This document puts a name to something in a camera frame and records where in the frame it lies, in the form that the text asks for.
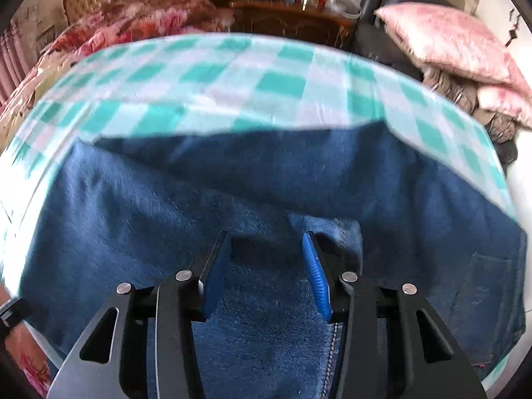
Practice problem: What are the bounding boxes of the white cable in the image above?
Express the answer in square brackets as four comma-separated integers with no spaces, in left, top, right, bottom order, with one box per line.
[328,0,361,18]

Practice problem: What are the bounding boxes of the blue denim pants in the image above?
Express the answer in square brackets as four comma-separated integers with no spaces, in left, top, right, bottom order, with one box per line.
[19,120,528,399]

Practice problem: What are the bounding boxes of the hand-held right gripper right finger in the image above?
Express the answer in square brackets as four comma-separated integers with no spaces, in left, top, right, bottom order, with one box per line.
[301,230,487,399]

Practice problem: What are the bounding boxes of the small pink pillow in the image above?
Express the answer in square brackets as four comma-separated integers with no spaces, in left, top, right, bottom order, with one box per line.
[476,58,532,129]

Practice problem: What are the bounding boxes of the brown plaid blanket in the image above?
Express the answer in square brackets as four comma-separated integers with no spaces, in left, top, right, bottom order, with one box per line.
[422,66,518,144]

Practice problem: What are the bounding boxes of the pink curtain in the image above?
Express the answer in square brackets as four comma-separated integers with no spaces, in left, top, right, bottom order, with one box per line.
[0,21,31,106]

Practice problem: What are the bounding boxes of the large pink pillow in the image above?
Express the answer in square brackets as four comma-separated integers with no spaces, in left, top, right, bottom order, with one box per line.
[374,2,520,86]

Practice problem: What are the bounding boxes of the black wristband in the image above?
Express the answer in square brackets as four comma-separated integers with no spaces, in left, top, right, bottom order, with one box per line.
[0,297,33,330]

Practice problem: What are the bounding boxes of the person's left forearm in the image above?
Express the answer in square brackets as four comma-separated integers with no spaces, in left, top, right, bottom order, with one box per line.
[0,285,50,397]

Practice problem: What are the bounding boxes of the pink floral blanket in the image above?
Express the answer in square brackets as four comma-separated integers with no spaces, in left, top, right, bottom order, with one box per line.
[0,0,235,134]

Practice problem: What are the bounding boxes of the green white checkered tablecloth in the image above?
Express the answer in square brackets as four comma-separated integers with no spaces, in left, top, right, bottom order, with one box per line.
[0,33,520,389]

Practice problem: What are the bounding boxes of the dark wooden nightstand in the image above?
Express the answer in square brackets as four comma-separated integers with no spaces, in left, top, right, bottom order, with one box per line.
[216,0,358,54]

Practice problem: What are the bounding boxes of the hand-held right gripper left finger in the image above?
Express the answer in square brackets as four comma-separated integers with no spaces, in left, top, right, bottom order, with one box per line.
[48,230,232,399]

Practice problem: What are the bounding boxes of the black leather armchair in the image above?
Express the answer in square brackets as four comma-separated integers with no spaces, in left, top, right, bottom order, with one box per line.
[351,0,518,167]

